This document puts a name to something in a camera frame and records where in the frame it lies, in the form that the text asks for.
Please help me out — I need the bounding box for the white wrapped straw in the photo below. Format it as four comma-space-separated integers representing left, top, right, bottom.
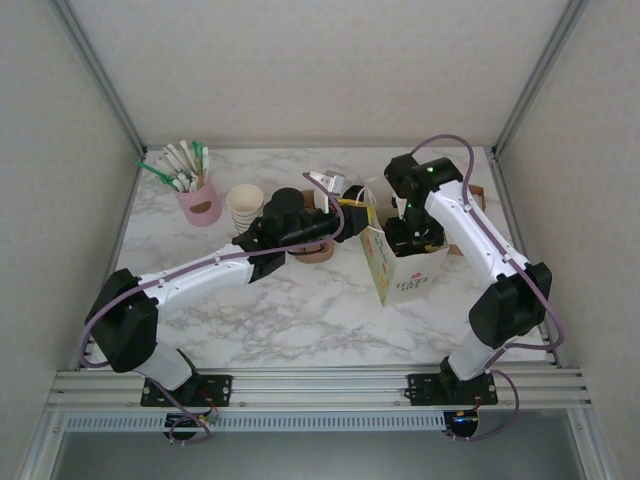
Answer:
179, 139, 199, 174
163, 143, 194, 186
153, 158, 184, 191

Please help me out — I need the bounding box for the white flower print paper bag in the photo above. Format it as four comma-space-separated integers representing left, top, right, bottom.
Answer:
359, 184, 448, 307

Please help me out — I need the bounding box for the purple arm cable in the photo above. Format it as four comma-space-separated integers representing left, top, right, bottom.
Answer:
79, 199, 346, 445
410, 133, 565, 444

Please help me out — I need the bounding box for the aluminium frame post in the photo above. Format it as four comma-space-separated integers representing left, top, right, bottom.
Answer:
489, 0, 594, 161
49, 0, 149, 159

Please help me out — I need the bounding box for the aluminium side rail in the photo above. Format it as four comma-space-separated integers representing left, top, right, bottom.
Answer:
487, 147, 560, 369
77, 149, 149, 371

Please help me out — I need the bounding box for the wooden stirrer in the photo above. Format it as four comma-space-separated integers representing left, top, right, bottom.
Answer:
184, 152, 206, 192

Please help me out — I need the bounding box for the brown cardboard tray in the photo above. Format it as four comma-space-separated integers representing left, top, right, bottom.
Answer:
446, 184, 487, 257

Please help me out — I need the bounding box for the stack of paper cups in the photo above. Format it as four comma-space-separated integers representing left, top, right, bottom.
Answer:
225, 183, 266, 236

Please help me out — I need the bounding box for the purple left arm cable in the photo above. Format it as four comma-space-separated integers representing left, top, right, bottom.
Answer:
79, 199, 346, 445

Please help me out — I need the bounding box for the aluminium front rail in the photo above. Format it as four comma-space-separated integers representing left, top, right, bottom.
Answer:
47, 367, 594, 412

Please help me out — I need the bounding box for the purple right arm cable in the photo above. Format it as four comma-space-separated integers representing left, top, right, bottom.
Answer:
410, 133, 565, 444

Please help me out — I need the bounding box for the grey slotted cable duct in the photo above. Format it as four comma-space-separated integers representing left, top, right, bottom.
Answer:
59, 412, 447, 432

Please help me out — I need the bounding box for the controller board with LED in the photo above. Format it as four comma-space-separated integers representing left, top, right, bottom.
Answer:
164, 412, 209, 432
444, 409, 481, 435

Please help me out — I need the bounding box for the pink straw holder cup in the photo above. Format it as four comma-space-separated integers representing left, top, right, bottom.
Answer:
173, 174, 224, 228

